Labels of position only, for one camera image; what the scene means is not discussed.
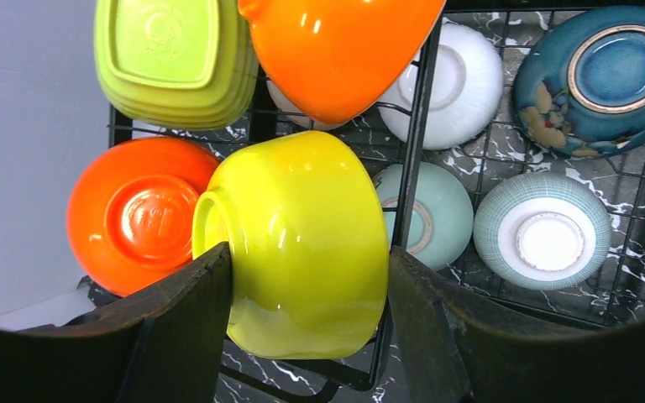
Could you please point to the beige ceramic bowl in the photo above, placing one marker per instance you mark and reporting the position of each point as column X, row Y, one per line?
column 293, row 113

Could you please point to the orange bowl white inside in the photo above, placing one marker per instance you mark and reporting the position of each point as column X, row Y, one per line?
column 334, row 58

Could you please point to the yellow plastic bowl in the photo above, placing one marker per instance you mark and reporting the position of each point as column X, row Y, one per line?
column 308, row 244

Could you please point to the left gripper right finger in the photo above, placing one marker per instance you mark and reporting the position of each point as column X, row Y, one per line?
column 458, row 346

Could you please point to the lime green square bowl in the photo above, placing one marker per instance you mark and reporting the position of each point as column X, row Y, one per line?
column 176, row 64

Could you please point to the green lined ceramic bowl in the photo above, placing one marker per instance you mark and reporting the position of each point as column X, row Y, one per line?
column 542, row 231

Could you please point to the black wire dish rack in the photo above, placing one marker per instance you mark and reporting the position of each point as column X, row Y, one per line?
column 614, row 296

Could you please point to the dark blue glazed bowl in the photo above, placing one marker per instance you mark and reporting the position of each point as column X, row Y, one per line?
column 580, row 92

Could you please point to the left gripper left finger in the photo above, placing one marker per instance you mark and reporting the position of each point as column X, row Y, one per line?
column 161, row 344

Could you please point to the white ribbed ceramic bowl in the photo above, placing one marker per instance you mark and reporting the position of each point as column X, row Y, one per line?
column 467, row 87

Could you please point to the pale green ceramic bowl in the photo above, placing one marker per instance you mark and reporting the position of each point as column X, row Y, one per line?
column 442, row 218

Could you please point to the glossy orange plastic bowl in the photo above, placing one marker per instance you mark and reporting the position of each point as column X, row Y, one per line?
column 130, row 213

